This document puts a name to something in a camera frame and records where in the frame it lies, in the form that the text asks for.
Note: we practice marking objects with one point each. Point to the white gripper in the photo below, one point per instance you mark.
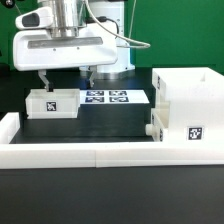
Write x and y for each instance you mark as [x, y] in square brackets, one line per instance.
[35, 48]

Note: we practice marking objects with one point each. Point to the white drawer box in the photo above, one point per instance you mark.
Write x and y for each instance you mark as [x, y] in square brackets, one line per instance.
[158, 126]
[61, 103]

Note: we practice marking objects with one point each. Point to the white front drawer box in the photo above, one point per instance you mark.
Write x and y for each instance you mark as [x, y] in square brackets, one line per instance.
[158, 126]

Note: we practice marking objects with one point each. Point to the white drawer cabinet frame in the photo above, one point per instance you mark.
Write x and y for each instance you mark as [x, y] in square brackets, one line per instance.
[196, 103]

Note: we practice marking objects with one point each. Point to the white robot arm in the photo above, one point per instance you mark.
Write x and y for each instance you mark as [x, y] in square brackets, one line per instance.
[56, 36]

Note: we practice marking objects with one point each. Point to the fiducial marker sheet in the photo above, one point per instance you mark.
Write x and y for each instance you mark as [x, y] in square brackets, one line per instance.
[113, 97]

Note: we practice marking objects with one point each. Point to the white U-shaped boundary fence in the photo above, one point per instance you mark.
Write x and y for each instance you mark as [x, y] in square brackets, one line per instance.
[97, 155]

